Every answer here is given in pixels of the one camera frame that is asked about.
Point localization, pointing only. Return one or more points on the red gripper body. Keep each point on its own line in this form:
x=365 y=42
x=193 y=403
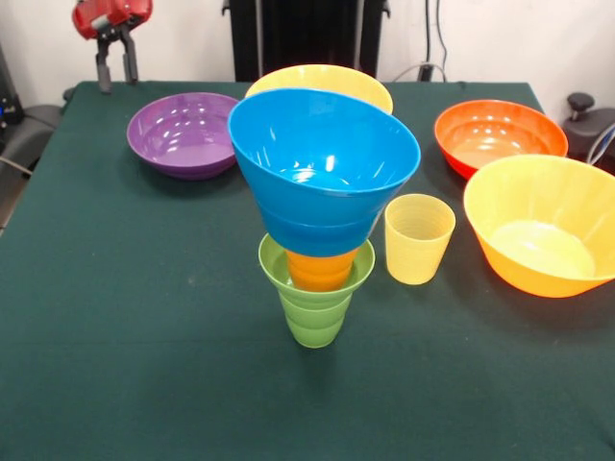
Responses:
x=86 y=16

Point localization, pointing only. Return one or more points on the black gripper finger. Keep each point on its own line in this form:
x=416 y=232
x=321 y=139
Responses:
x=130 y=57
x=104 y=67

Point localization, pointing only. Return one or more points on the purple plastic bowl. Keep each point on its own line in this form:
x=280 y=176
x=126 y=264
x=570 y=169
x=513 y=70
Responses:
x=182 y=139

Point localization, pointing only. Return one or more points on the round blue plastic bowl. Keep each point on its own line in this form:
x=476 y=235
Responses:
x=317 y=139

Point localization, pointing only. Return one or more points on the green plastic bowl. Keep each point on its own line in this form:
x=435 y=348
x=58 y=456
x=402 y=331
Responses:
x=274 y=274

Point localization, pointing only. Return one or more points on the shallow translucent blue bowl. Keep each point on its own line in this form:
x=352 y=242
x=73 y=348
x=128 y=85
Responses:
x=317 y=240

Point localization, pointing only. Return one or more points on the orange plastic cup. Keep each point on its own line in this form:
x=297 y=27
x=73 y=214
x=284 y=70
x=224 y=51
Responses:
x=319 y=276

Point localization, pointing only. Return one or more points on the green plastic cup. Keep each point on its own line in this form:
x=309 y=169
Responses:
x=314 y=329

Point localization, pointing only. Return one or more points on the black office chair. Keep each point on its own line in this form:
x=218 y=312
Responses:
x=33 y=120

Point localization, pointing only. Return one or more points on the black computer case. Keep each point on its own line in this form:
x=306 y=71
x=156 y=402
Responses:
x=7 y=96

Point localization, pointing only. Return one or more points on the large orange plastic bowl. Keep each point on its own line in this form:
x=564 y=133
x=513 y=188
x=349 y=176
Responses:
x=538 y=240
x=336 y=77

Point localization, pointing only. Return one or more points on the yellow plastic cup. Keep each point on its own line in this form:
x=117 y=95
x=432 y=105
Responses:
x=418 y=259

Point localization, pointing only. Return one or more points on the red plastic bowl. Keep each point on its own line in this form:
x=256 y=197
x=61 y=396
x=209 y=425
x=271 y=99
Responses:
x=499 y=134

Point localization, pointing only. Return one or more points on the dark green tablecloth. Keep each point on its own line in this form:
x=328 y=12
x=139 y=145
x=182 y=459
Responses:
x=384 y=384

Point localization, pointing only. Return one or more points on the black chair with knob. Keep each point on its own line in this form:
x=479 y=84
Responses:
x=591 y=125

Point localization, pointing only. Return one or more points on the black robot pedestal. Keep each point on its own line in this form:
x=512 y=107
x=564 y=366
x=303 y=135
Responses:
x=307 y=38

